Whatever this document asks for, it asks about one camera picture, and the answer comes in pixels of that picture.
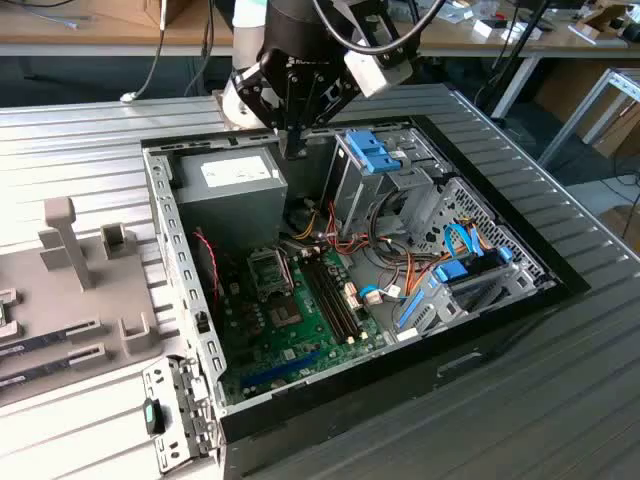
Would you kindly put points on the blue drive latch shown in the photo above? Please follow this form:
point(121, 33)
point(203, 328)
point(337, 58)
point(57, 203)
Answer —
point(372, 150)

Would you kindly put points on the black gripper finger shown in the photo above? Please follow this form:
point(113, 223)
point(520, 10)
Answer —
point(315, 100)
point(260, 85)

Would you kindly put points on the green motherboard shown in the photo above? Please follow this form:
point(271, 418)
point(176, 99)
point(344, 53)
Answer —
point(300, 350)

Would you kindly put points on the blue disk carrier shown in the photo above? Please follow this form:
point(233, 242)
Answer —
point(450, 272)

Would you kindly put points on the blue expansion slot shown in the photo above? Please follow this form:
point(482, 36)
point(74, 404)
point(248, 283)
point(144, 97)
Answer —
point(280, 371)

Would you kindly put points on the black stand pole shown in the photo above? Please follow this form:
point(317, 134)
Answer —
point(520, 35)

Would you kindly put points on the grey parts rack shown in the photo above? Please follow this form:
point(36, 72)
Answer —
point(55, 300)

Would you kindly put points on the black PC case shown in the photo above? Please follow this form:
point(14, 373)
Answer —
point(400, 380)

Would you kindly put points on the dark RAM stick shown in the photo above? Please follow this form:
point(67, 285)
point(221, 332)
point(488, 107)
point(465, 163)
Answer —
point(35, 344)
point(35, 372)

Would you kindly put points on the metal drive cage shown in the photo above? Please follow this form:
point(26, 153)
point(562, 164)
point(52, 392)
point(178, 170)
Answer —
point(357, 200)

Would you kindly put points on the blue plastic drive rail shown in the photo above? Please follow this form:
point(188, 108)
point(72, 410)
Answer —
point(411, 310)

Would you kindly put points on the small white box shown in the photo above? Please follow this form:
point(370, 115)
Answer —
point(482, 29)

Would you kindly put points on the metal card bracket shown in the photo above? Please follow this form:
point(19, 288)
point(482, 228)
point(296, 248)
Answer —
point(170, 380)

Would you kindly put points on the open cardboard box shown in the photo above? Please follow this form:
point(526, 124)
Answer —
point(600, 22)

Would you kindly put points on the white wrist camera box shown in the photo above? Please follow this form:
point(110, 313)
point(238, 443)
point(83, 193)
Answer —
point(372, 75)

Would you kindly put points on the cream four pin connector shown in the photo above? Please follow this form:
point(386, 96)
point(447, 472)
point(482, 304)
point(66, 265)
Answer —
point(234, 288)

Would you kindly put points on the wooden desk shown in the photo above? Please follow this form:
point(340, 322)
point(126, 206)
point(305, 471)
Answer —
point(440, 37)

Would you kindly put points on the grey power supply unit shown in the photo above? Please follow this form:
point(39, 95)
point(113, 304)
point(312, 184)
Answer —
point(230, 210)

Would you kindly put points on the perforated metal disk cage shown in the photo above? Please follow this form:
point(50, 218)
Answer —
point(525, 282)

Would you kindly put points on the aluminium profile frame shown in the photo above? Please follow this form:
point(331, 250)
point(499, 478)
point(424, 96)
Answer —
point(575, 117)

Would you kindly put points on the silver green CPU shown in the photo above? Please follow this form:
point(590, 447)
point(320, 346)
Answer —
point(1, 320)

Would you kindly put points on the black teal case latch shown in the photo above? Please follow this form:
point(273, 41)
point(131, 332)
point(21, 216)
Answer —
point(150, 417)

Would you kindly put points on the brown cardboard box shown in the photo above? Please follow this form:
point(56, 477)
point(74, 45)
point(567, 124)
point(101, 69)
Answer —
point(620, 130)
point(170, 10)

